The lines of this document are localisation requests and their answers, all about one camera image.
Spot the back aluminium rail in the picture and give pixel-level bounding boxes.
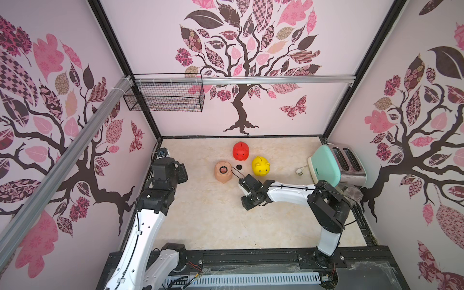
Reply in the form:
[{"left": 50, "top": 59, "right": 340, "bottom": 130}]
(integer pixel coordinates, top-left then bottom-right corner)
[{"left": 135, "top": 75, "right": 356, "bottom": 85}]

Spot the left aluminium rail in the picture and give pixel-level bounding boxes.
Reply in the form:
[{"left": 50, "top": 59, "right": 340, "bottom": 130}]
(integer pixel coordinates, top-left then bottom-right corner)
[{"left": 1, "top": 76, "right": 132, "bottom": 268}]

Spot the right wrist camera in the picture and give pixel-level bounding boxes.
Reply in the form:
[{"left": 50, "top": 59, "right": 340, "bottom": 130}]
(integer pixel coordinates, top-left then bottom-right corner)
[{"left": 239, "top": 179, "right": 250, "bottom": 196}]

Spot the yellow piggy bank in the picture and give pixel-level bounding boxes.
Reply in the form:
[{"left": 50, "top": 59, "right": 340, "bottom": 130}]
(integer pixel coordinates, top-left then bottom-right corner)
[{"left": 252, "top": 156, "right": 270, "bottom": 176}]

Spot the mint green toaster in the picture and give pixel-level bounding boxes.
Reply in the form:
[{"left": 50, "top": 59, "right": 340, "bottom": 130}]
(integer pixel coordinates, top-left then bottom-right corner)
[{"left": 308, "top": 143, "right": 367, "bottom": 187}]

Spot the white cable duct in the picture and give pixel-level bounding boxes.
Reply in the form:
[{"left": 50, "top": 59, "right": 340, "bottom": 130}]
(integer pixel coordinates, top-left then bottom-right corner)
[{"left": 162, "top": 272, "right": 321, "bottom": 290}]

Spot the glass jar black lid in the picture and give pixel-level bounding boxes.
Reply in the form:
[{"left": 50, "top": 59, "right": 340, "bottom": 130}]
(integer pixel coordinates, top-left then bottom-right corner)
[{"left": 341, "top": 185, "right": 364, "bottom": 205}]

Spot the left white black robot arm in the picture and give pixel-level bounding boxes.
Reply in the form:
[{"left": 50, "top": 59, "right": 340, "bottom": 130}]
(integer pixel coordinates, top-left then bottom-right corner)
[{"left": 103, "top": 155, "right": 188, "bottom": 290}]

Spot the aluminium rail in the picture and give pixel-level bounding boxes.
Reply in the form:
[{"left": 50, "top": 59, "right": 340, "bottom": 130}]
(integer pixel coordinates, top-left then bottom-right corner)
[
  {"left": 1, "top": 76, "right": 132, "bottom": 268},
  {"left": 135, "top": 75, "right": 356, "bottom": 85}
]

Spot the black wire basket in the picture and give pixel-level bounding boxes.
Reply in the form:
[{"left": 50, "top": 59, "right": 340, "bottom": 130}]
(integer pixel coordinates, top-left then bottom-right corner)
[{"left": 123, "top": 72, "right": 205, "bottom": 112}]

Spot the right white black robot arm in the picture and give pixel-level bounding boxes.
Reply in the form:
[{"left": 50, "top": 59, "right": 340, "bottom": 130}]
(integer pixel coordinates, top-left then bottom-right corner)
[{"left": 239, "top": 175, "right": 352, "bottom": 260}]

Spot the white toaster plug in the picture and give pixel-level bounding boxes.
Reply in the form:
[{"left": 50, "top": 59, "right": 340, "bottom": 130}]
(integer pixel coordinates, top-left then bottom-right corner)
[{"left": 296, "top": 166, "right": 308, "bottom": 176}]

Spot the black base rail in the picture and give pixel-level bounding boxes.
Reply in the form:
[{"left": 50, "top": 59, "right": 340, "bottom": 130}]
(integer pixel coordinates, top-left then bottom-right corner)
[{"left": 104, "top": 246, "right": 392, "bottom": 271}]

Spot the red piggy bank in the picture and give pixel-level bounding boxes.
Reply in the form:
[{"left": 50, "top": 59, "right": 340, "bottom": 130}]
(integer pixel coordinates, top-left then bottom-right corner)
[{"left": 233, "top": 141, "right": 250, "bottom": 161}]

